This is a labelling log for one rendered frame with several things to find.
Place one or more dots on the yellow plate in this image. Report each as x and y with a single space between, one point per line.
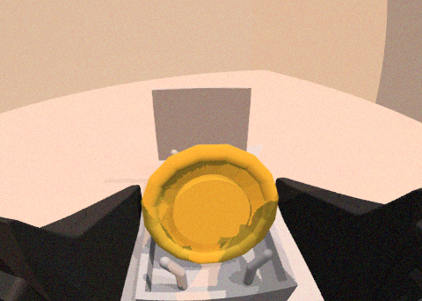
210 203

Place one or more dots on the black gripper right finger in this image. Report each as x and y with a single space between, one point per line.
350 245

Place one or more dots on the grey dish rack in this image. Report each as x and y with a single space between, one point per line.
209 115

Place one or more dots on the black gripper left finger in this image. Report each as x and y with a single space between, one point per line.
83 257

